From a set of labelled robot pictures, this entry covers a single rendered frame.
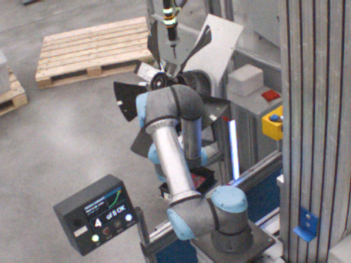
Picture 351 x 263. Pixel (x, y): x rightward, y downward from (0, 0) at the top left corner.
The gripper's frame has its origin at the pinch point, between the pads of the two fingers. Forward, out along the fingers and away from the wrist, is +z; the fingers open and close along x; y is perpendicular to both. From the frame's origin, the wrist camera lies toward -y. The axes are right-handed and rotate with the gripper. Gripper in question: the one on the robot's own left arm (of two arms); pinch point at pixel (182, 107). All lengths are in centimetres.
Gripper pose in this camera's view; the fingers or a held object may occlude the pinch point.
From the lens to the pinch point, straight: 232.8
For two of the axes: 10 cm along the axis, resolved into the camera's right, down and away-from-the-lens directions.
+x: 2.3, 8.1, 5.4
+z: 2.4, -5.9, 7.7
